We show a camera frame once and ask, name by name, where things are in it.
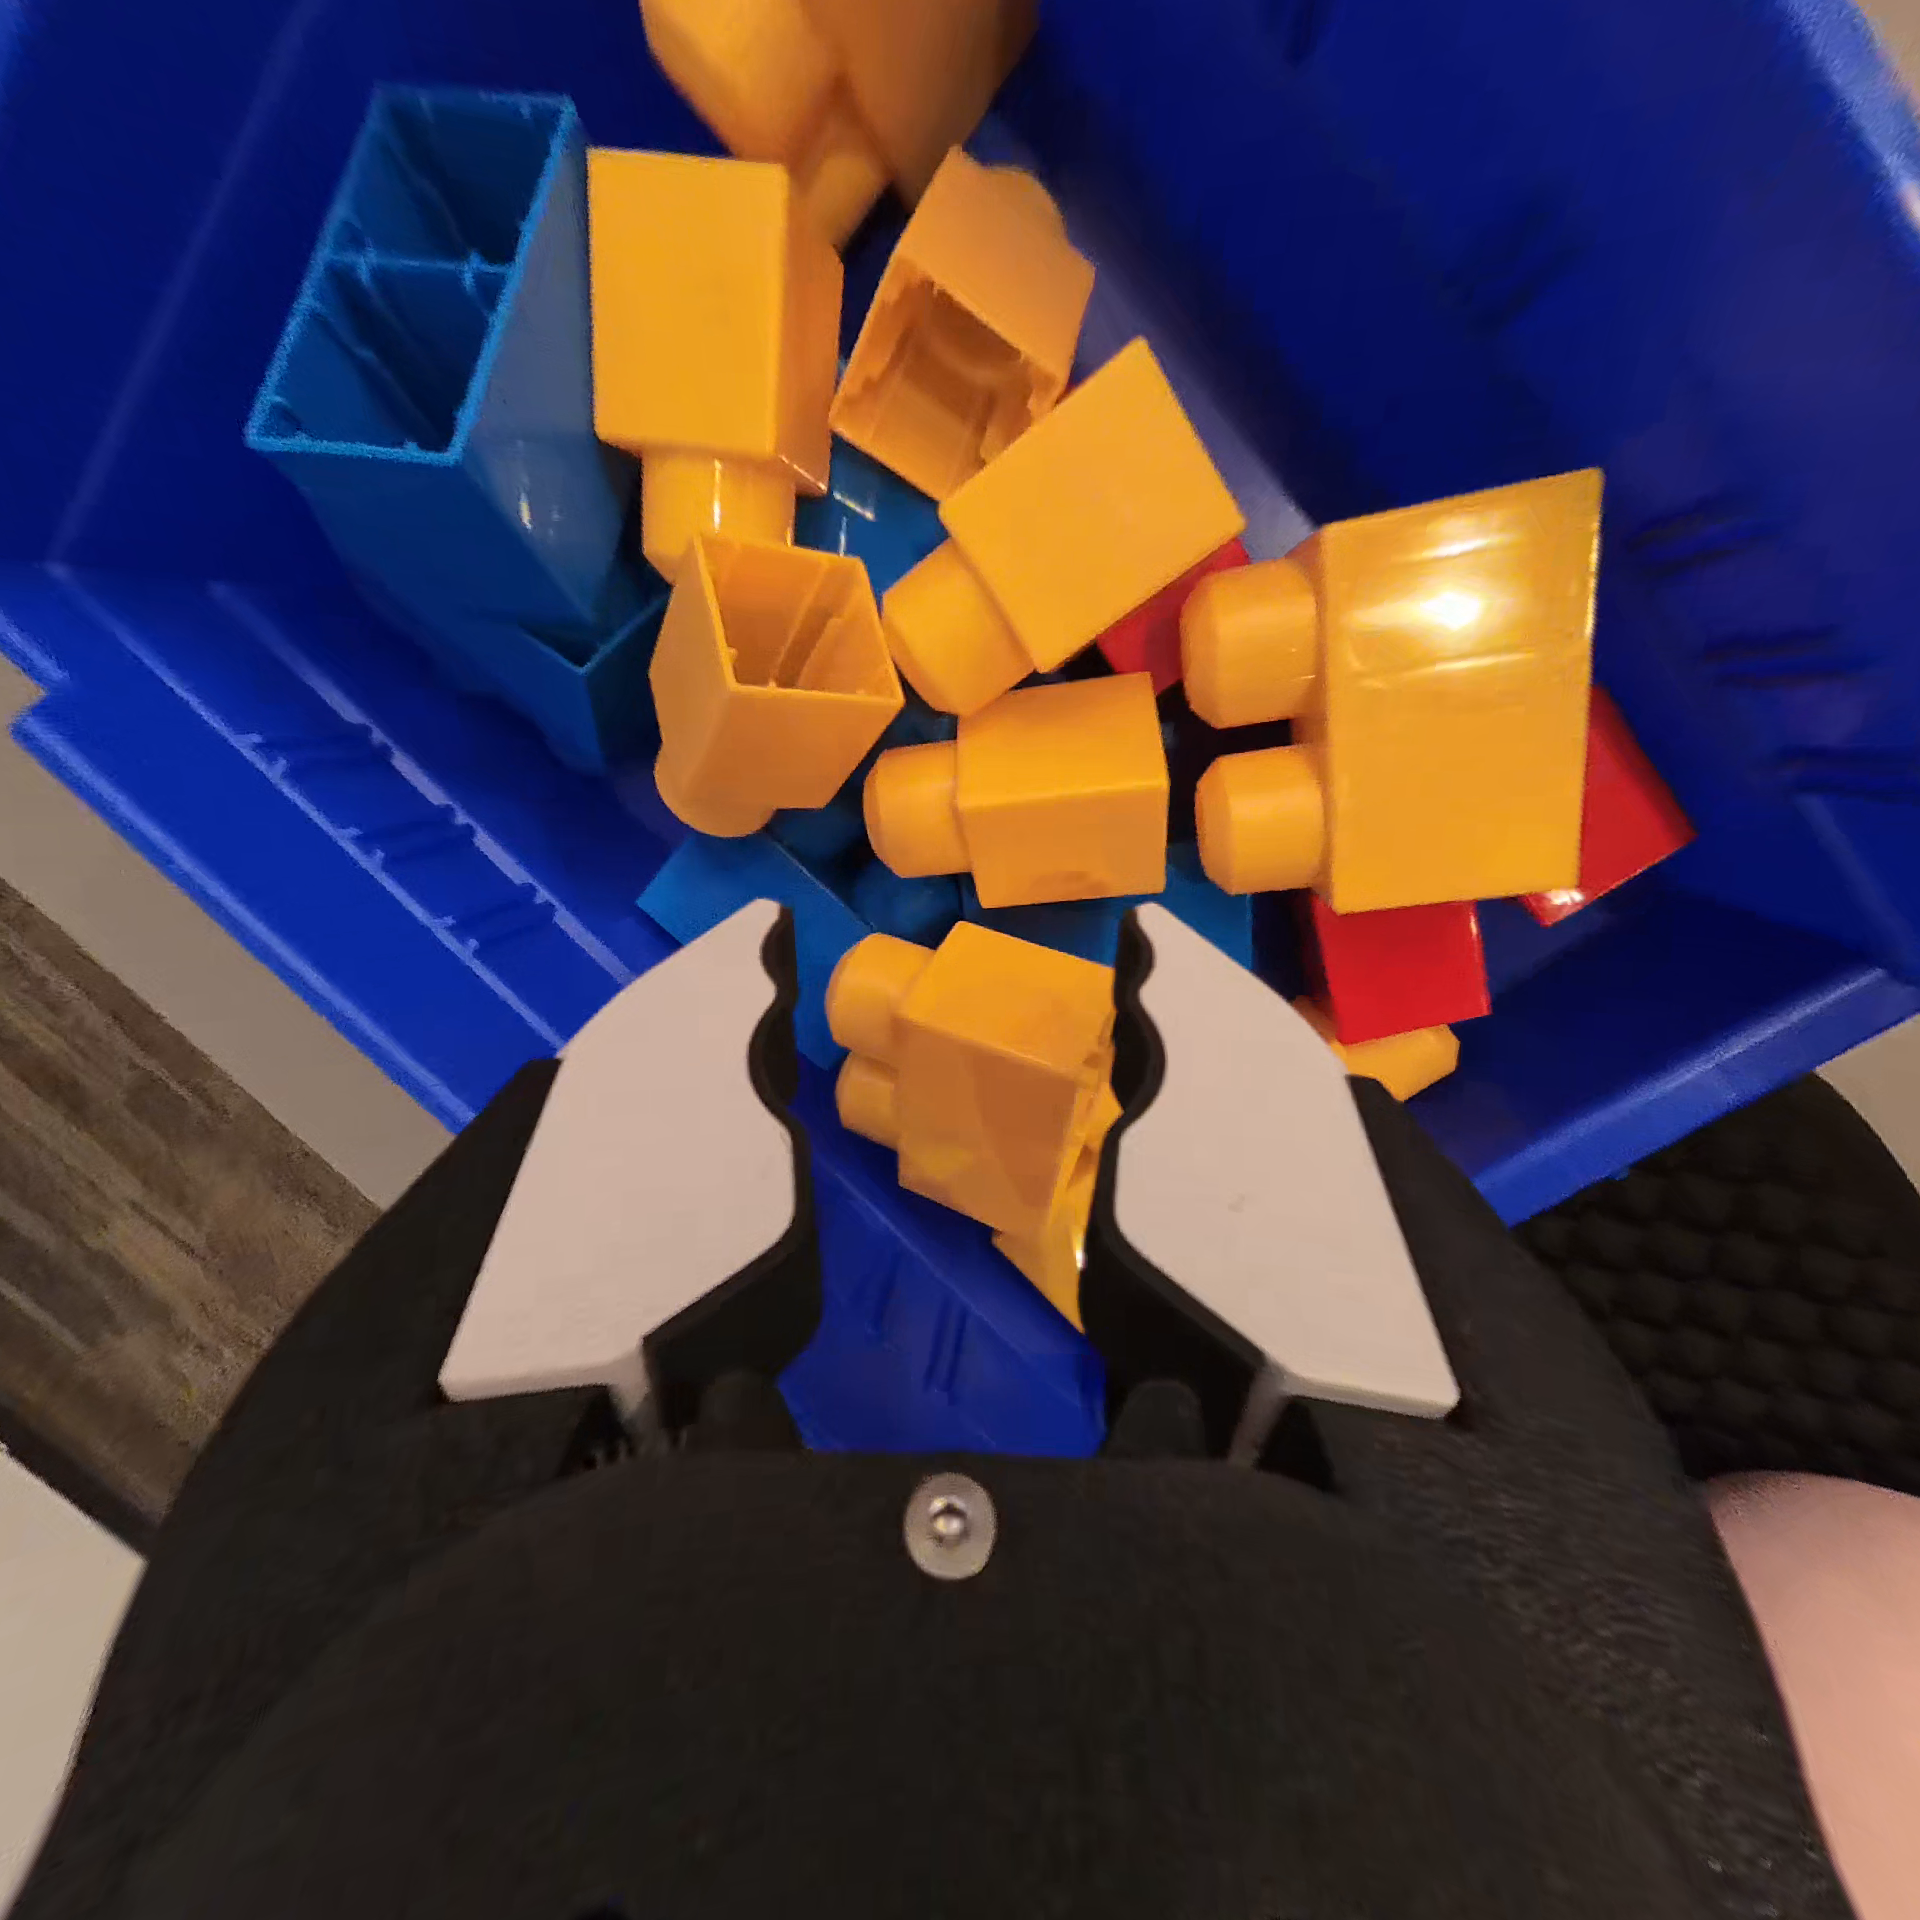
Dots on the blue plastic bin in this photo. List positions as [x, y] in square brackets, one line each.
[1424, 224]

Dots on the black wrist rest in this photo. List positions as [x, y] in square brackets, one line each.
[1769, 1289]

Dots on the red mega block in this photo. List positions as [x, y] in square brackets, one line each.
[1627, 809]
[1394, 967]
[1155, 639]

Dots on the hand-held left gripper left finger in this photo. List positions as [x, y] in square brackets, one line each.
[629, 1201]

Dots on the pile of orange mega blocks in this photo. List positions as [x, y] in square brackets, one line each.
[1065, 509]

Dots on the person's left forearm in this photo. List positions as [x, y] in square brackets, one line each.
[1845, 1680]

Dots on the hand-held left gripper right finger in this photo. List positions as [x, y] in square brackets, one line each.
[1275, 1201]

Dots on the orange two-stud mega block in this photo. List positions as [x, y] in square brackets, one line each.
[991, 1080]

